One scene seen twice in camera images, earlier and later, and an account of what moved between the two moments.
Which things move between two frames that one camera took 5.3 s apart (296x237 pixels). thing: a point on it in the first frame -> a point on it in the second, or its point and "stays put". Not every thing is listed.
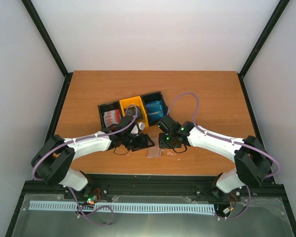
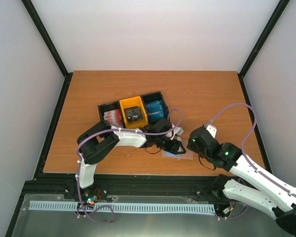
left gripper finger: [149, 143] -> [176, 144]
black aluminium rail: [100, 184] stays put
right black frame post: [271, 23] stays put
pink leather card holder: [154, 152] -> [187, 155]
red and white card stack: [112, 117] stays put
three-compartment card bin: [149, 109] stays put
